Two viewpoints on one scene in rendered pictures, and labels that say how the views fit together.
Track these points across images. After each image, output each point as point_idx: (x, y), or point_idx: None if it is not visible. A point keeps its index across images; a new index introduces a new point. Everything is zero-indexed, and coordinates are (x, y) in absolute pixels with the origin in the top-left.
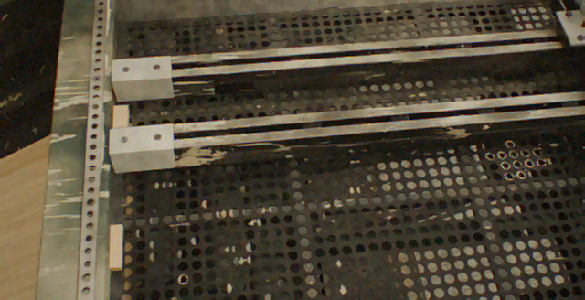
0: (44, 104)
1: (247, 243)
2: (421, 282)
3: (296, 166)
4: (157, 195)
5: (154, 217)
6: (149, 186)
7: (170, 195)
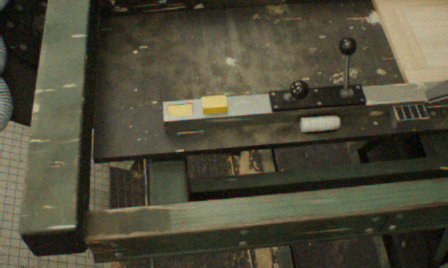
0: None
1: None
2: (152, 264)
3: None
4: (406, 264)
5: (403, 238)
6: (416, 264)
7: (394, 246)
